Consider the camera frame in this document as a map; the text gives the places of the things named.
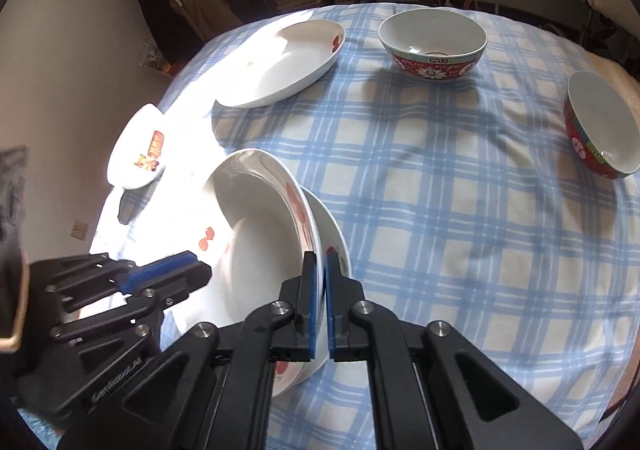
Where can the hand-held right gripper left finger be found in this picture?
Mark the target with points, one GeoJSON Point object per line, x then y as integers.
{"type": "Point", "coordinates": [312, 300]}

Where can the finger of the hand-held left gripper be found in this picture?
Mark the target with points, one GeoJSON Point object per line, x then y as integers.
{"type": "Point", "coordinates": [180, 282]}
{"type": "Point", "coordinates": [165, 266]}

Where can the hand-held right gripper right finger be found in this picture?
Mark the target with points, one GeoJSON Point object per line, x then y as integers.
{"type": "Point", "coordinates": [330, 310]}

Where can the plain white plate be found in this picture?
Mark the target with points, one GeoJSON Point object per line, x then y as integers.
{"type": "Point", "coordinates": [332, 230]}

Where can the white deep plate red print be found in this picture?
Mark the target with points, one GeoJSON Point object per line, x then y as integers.
{"type": "Point", "coordinates": [255, 230]}

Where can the small white printed plate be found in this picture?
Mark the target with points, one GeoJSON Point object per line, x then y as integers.
{"type": "Point", "coordinates": [131, 137]}

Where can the white oval plate red print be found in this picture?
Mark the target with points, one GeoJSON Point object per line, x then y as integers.
{"type": "Point", "coordinates": [280, 65]}

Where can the white ceramic bowl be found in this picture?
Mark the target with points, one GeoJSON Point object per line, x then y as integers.
{"type": "Point", "coordinates": [595, 110]}

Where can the blue plaid tablecloth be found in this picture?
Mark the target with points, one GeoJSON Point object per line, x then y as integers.
{"type": "Point", "coordinates": [425, 205]}

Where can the wall socket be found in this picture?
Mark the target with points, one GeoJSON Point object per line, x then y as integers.
{"type": "Point", "coordinates": [80, 230]}

